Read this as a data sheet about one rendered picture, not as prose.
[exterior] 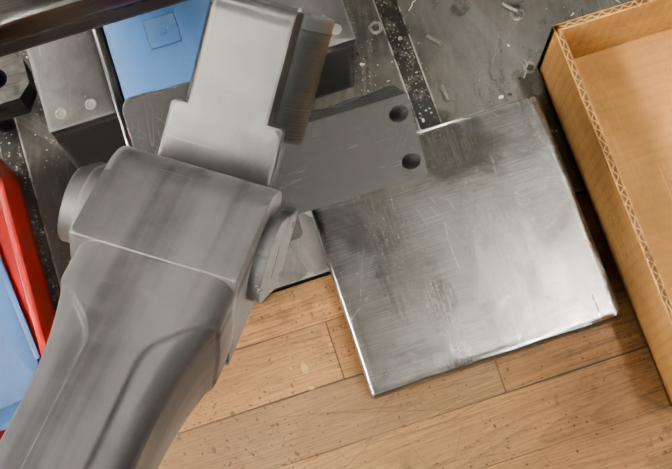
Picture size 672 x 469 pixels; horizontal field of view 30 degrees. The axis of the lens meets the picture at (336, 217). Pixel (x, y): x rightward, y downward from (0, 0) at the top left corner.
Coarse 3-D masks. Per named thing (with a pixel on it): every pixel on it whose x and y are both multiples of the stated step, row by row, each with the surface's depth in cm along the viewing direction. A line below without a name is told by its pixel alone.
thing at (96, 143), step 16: (352, 48) 81; (336, 64) 82; (352, 64) 83; (320, 80) 84; (336, 80) 85; (352, 80) 86; (320, 96) 87; (96, 128) 80; (112, 128) 80; (64, 144) 80; (80, 144) 81; (96, 144) 82; (112, 144) 83; (80, 160) 84; (96, 160) 85
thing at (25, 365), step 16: (0, 288) 83; (0, 304) 83; (0, 320) 83; (16, 320) 83; (0, 336) 82; (16, 336) 82; (0, 352) 82; (16, 352) 82; (0, 368) 82; (16, 368) 82; (32, 368) 82; (0, 384) 82; (16, 384) 81; (0, 400) 81; (16, 400) 81; (0, 416) 80
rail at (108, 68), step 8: (96, 32) 79; (96, 40) 79; (104, 40) 79; (104, 48) 79; (104, 56) 79; (104, 64) 78; (112, 64) 79; (112, 72) 78; (112, 80) 78; (112, 88) 78; (112, 96) 78; (120, 96) 78; (120, 104) 78; (120, 112) 78; (120, 120) 77; (128, 136) 77; (128, 144) 77
